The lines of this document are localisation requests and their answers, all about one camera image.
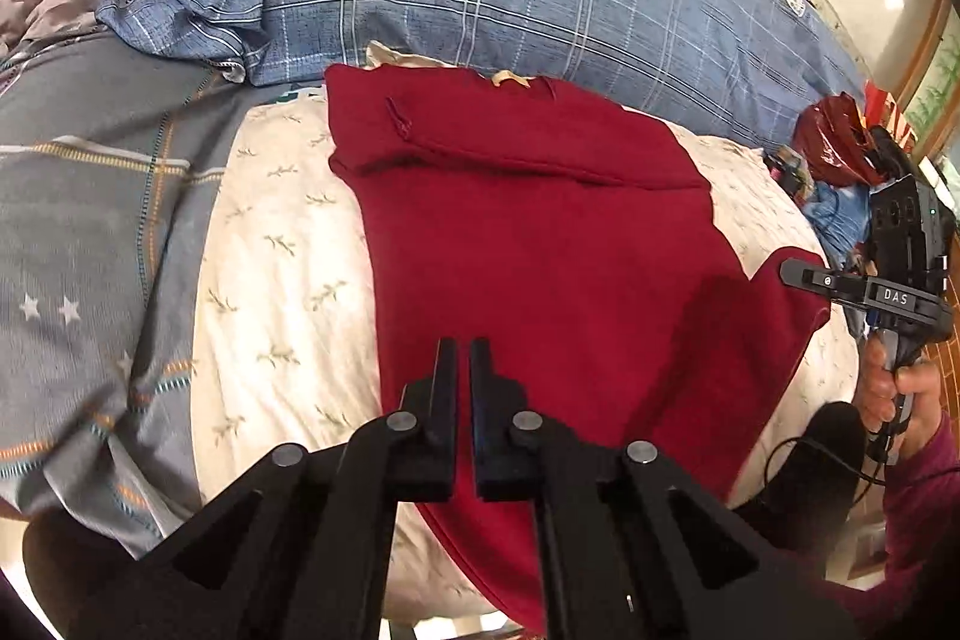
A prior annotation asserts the blue crumpled cloth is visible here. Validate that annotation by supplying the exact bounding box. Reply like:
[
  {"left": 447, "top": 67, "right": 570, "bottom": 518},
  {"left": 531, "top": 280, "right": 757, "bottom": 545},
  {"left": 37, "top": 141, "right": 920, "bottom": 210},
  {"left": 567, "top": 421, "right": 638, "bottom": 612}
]
[{"left": 802, "top": 179, "right": 875, "bottom": 259}]

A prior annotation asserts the grey striped bedsheet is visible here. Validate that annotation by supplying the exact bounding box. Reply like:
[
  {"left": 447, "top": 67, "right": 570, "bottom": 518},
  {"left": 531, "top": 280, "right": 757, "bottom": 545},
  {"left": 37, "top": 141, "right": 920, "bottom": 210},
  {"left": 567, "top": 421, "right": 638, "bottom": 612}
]
[{"left": 0, "top": 36, "right": 252, "bottom": 558}]

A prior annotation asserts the red printed box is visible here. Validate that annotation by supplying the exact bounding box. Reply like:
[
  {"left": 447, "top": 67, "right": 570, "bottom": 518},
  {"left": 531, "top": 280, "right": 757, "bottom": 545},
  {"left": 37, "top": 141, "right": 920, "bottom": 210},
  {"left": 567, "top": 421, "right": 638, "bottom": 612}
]
[{"left": 862, "top": 81, "right": 920, "bottom": 155}]

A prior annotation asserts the person's right hand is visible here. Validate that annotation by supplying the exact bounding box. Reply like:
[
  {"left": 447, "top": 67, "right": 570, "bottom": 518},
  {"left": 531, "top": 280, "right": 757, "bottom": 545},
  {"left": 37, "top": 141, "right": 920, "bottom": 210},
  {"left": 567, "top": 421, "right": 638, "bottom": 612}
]
[{"left": 859, "top": 332, "right": 944, "bottom": 465}]

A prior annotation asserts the person's right leg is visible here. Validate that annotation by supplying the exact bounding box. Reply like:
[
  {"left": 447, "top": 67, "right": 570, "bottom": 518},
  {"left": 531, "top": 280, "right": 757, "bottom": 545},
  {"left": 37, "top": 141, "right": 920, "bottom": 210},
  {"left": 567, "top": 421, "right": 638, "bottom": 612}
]
[{"left": 731, "top": 401, "right": 880, "bottom": 581}]

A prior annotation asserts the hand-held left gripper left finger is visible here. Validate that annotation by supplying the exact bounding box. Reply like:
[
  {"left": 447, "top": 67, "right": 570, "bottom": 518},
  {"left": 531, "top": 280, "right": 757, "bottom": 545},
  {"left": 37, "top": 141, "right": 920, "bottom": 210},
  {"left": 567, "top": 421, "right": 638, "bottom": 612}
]
[{"left": 71, "top": 338, "right": 460, "bottom": 640}]

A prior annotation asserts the red small sweater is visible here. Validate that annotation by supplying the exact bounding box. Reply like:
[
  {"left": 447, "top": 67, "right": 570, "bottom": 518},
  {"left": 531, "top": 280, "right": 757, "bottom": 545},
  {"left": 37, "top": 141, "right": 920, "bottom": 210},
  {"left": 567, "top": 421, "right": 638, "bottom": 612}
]
[{"left": 324, "top": 64, "right": 833, "bottom": 633}]

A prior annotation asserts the red plastic bag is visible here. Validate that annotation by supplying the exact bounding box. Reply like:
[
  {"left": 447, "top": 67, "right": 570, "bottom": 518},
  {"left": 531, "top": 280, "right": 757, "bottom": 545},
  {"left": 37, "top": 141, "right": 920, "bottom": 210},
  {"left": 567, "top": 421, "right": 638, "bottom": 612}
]
[{"left": 795, "top": 92, "right": 877, "bottom": 187}]

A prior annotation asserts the person's left leg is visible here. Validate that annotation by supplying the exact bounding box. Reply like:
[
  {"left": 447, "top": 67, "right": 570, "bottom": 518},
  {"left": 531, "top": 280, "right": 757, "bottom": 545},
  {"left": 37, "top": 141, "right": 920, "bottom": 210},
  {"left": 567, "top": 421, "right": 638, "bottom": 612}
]
[{"left": 22, "top": 509, "right": 158, "bottom": 640}]

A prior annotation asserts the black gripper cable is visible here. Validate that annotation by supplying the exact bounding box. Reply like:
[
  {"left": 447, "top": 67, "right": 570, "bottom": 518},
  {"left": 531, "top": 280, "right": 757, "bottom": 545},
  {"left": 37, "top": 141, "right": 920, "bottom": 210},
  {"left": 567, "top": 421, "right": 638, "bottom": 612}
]
[{"left": 761, "top": 434, "right": 890, "bottom": 487}]

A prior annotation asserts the grey floral cloth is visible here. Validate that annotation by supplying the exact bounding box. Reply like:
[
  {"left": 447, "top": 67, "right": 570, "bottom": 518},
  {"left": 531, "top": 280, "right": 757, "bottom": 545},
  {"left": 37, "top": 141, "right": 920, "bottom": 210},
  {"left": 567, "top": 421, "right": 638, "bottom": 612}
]
[{"left": 0, "top": 0, "right": 113, "bottom": 67}]

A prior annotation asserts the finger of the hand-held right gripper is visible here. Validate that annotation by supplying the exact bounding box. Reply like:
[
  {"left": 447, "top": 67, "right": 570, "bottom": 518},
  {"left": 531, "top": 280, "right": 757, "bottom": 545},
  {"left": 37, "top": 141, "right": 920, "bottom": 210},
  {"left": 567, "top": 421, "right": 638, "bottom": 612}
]
[{"left": 780, "top": 257, "right": 875, "bottom": 315}]

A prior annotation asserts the person's leg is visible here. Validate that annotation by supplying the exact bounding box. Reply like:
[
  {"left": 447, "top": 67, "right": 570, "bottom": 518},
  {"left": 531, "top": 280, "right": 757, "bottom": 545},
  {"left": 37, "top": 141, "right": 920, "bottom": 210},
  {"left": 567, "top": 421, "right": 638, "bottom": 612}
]
[
  {"left": 731, "top": 401, "right": 880, "bottom": 581},
  {"left": 22, "top": 509, "right": 158, "bottom": 640}
]

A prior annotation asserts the cream leaf-print cloth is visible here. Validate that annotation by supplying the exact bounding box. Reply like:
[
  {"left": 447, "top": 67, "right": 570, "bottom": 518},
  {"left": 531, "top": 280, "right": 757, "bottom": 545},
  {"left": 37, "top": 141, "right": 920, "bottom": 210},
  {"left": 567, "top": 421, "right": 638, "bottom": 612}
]
[{"left": 191, "top": 40, "right": 860, "bottom": 626}]

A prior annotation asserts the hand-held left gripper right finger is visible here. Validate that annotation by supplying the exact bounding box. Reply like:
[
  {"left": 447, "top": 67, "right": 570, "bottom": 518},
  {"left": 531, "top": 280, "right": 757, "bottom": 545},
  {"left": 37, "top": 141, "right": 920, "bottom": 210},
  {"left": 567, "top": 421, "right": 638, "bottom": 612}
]
[{"left": 469, "top": 338, "right": 863, "bottom": 640}]

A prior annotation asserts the person's right forearm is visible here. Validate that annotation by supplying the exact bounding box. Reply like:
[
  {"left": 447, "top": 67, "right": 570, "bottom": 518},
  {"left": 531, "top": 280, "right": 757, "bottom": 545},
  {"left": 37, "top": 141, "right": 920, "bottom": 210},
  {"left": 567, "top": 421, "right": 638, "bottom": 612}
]
[{"left": 855, "top": 415, "right": 960, "bottom": 640}]

